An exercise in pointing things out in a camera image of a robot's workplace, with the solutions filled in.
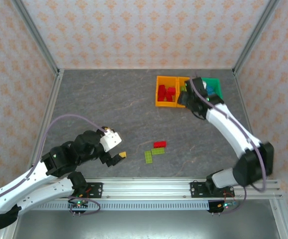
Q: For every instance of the green plastic bin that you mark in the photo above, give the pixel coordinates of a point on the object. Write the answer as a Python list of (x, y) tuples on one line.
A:
[(214, 82)]

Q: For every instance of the aluminium frame post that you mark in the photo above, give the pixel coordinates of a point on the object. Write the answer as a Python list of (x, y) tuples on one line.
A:
[(255, 35), (35, 35)]

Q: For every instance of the small controller board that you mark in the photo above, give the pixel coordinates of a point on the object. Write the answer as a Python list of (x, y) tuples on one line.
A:
[(227, 204), (78, 204)]

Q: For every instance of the blue lego brick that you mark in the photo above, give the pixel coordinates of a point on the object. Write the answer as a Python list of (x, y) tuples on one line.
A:
[(210, 90)]

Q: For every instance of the aluminium mounting rail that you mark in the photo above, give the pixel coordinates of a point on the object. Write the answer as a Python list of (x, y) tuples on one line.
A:
[(146, 189)]

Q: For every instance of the red lego brick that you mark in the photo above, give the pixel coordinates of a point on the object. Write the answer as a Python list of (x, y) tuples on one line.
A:
[(161, 98), (171, 90), (160, 144), (169, 97), (162, 90)]

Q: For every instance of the aluminium table side rail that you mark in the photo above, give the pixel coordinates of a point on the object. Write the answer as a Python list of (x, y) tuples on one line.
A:
[(247, 112), (53, 104)]

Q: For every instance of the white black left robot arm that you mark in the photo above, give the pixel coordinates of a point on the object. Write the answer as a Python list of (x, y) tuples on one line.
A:
[(14, 186)]

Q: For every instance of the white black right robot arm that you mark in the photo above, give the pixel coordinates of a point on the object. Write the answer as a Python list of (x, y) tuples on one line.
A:
[(233, 132)]

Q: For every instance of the lime green lego brick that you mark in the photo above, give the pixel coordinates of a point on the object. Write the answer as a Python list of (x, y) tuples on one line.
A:
[(182, 88), (158, 151), (148, 157)]

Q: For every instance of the orange plastic bin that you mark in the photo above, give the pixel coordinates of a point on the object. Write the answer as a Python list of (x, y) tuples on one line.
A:
[(182, 80), (167, 81)]

